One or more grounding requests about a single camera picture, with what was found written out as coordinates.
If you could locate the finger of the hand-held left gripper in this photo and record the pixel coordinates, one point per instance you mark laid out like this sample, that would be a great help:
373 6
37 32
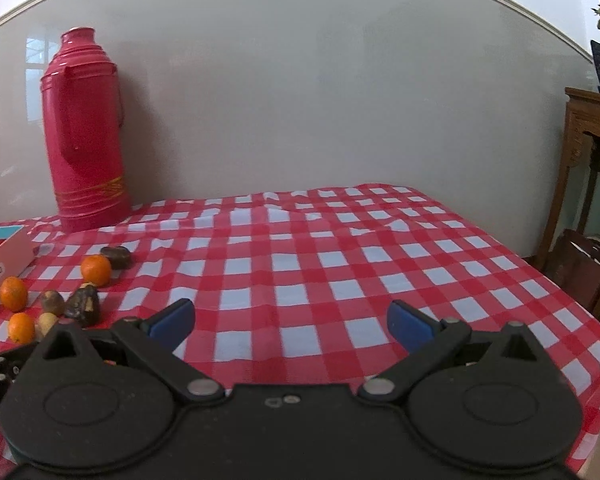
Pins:
5 360

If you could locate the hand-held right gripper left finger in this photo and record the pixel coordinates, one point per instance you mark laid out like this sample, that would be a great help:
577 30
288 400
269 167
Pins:
172 324

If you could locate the dark pointed water caltrop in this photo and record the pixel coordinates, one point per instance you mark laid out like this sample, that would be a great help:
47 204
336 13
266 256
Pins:
83 305

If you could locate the small brown round fruit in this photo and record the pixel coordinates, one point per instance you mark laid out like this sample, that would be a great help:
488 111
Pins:
52 302

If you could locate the carved wooden side table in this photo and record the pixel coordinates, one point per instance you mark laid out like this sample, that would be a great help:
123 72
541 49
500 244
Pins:
577 125

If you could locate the dark brown chestnut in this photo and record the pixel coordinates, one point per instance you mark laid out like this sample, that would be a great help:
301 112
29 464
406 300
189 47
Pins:
116 256

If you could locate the red checked tablecloth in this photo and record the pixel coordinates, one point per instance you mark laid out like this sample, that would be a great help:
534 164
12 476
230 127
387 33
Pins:
300 270

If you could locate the dark brown wooden stool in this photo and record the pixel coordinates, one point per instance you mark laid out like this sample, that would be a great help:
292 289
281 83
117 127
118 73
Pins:
577 270

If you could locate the red thermos flask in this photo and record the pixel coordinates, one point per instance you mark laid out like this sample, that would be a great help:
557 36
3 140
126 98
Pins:
85 150

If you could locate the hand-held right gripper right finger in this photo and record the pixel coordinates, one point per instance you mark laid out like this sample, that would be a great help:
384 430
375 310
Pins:
407 327

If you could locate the orange and red cardboard box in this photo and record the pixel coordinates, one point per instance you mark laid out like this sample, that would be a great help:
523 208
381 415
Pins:
5 260

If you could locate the orange mandarin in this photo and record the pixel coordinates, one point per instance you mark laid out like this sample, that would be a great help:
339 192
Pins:
21 327
13 293
96 268

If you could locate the small yellowish round fruit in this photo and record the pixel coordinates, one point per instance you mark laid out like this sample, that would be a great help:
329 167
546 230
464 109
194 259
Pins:
46 321

